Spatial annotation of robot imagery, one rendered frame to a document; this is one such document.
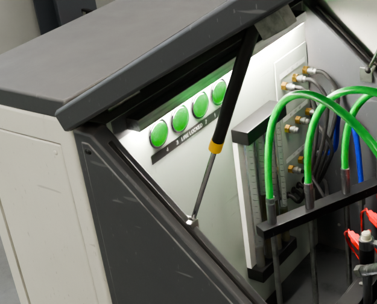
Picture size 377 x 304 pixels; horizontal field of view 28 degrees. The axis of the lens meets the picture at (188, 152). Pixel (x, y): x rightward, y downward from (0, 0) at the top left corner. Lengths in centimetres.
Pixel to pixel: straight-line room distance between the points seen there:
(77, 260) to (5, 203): 18
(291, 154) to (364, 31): 31
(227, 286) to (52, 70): 47
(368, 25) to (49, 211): 76
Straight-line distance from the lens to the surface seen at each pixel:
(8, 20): 534
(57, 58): 135
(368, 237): 141
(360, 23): 164
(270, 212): 149
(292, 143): 168
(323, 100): 122
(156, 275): 122
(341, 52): 164
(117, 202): 119
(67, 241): 135
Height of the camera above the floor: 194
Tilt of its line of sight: 28 degrees down
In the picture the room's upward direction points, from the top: 9 degrees counter-clockwise
